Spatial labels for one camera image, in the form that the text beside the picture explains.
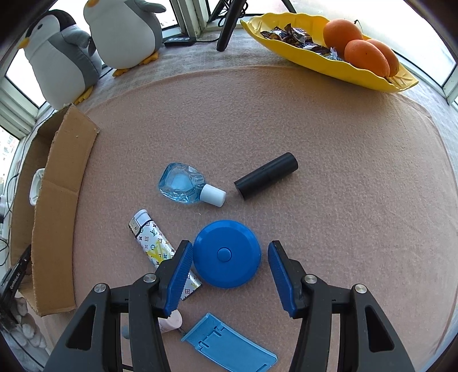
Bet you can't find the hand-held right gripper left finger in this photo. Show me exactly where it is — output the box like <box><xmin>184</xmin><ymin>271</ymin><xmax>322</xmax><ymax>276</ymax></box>
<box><xmin>43</xmin><ymin>240</ymin><xmax>196</xmax><ymax>372</ymax></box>

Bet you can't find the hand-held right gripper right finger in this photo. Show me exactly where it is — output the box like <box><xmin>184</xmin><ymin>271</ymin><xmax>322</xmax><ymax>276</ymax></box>
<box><xmin>268</xmin><ymin>240</ymin><xmax>416</xmax><ymax>372</ymax></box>

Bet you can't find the patterned white lighter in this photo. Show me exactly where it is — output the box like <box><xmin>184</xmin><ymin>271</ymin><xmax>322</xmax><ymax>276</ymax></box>
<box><xmin>129</xmin><ymin>209</ymin><xmax>202</xmax><ymax>301</ymax></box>

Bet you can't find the round blue tape measure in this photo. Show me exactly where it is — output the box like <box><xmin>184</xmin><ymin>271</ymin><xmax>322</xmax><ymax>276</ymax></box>
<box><xmin>193</xmin><ymin>220</ymin><xmax>262</xmax><ymax>288</ymax></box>

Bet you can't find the white round plug adapter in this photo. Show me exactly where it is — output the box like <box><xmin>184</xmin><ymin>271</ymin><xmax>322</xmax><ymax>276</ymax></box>
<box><xmin>28</xmin><ymin>168</ymin><xmax>46</xmax><ymax>206</ymax></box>

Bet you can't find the blue eye drop bottle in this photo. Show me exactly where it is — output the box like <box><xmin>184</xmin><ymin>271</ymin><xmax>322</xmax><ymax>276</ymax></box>
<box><xmin>158</xmin><ymin>163</ymin><xmax>227</xmax><ymax>208</ymax></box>

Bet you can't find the brown cardboard box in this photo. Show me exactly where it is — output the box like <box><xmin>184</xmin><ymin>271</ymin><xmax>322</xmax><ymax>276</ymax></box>
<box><xmin>9</xmin><ymin>104</ymin><xmax>101</xmax><ymax>317</ymax></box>

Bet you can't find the blue folding phone stand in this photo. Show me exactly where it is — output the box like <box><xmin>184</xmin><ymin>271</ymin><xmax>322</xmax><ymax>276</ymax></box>
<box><xmin>181</xmin><ymin>313</ymin><xmax>278</xmax><ymax>372</ymax></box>

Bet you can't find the black cylinder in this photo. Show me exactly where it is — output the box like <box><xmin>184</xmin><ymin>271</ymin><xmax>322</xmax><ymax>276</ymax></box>
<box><xmin>234</xmin><ymin>152</ymin><xmax>299</xmax><ymax>201</ymax></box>

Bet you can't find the large penguin plush toy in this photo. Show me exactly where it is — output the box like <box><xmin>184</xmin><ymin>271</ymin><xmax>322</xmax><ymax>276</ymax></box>
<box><xmin>18</xmin><ymin>9</ymin><xmax>102</xmax><ymax>111</ymax></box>

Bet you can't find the yellow leaf-shaped bowl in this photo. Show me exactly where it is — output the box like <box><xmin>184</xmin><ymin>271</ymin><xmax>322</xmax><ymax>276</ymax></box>
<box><xmin>240</xmin><ymin>12</ymin><xmax>419</xmax><ymax>94</ymax></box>

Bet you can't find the orange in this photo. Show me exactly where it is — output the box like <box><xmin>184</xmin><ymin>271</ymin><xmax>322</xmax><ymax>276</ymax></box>
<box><xmin>344</xmin><ymin>39</ymin><xmax>390</xmax><ymax>78</ymax></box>
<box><xmin>323</xmin><ymin>19</ymin><xmax>364</xmax><ymax>58</ymax></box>
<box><xmin>367</xmin><ymin>39</ymin><xmax>400</xmax><ymax>77</ymax></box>

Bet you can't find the black inline remote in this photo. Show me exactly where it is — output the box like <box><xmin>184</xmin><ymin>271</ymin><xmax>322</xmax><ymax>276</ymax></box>
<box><xmin>163</xmin><ymin>34</ymin><xmax>197</xmax><ymax>48</ymax></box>

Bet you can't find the pile of wrapped candies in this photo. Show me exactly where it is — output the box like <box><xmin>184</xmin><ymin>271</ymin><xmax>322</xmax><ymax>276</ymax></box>
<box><xmin>260</xmin><ymin>23</ymin><xmax>349</xmax><ymax>61</ymax></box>

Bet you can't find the small penguin plush toy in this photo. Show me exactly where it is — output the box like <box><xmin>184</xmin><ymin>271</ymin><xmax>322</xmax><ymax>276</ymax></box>
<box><xmin>83</xmin><ymin>0</ymin><xmax>167</xmax><ymax>77</ymax></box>

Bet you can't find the black tripod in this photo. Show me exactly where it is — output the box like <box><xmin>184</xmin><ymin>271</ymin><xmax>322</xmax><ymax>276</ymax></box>
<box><xmin>208</xmin><ymin>0</ymin><xmax>297</xmax><ymax>52</ymax></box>

